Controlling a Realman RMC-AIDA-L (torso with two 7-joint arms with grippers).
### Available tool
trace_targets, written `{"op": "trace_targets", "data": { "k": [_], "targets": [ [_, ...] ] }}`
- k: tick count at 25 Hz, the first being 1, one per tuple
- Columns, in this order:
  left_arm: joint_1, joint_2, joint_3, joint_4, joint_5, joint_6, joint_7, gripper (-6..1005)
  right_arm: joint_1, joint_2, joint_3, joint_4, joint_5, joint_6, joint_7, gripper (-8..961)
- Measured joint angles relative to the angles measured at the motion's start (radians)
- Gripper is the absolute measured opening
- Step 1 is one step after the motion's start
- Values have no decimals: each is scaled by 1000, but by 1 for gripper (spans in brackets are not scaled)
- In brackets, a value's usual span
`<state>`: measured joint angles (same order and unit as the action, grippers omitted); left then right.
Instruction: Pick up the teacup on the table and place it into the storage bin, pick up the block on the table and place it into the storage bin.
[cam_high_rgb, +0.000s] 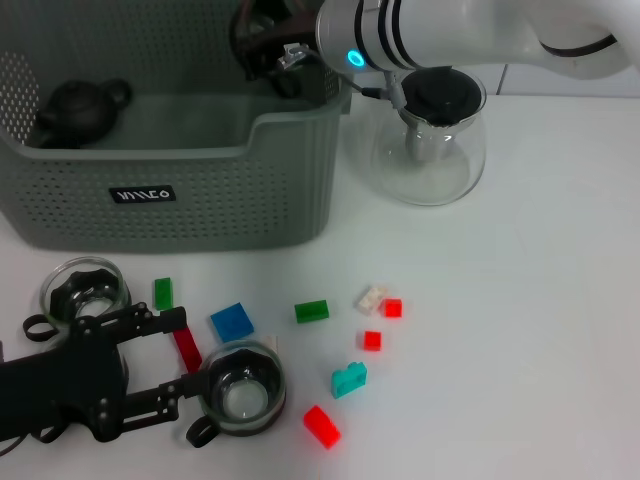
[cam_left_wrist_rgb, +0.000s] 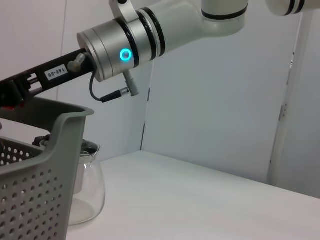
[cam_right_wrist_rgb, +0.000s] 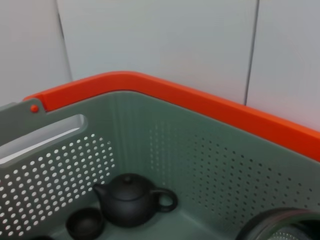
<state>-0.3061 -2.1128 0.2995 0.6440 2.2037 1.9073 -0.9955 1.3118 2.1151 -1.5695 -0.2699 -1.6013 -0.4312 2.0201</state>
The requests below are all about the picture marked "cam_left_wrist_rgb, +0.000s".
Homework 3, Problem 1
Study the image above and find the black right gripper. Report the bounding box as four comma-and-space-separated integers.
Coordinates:
0, 50, 97, 111

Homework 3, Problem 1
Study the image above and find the grey perforated storage bin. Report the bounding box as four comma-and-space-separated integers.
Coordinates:
0, 96, 95, 240

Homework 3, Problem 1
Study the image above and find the black teapot lid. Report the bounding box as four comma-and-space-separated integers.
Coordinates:
32, 134, 101, 157

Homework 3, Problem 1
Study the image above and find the clear glass teapot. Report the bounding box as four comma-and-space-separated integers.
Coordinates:
32, 134, 106, 226

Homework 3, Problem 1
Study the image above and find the right wrist cable with connectors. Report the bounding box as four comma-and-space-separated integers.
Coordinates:
67, 52, 141, 104

